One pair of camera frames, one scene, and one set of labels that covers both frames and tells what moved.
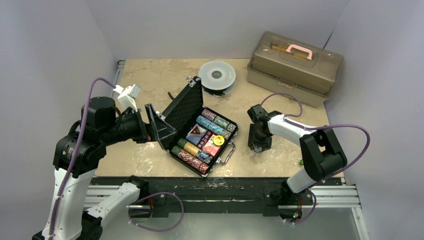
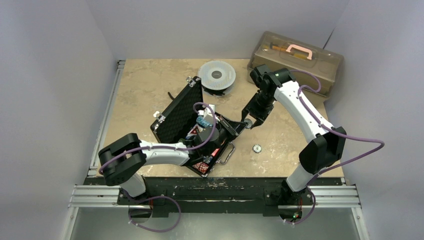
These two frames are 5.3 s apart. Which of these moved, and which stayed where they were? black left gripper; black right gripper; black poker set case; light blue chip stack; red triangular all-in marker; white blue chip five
Moved: black left gripper; black right gripper
Stayed: red triangular all-in marker; white blue chip five; light blue chip stack; black poker set case
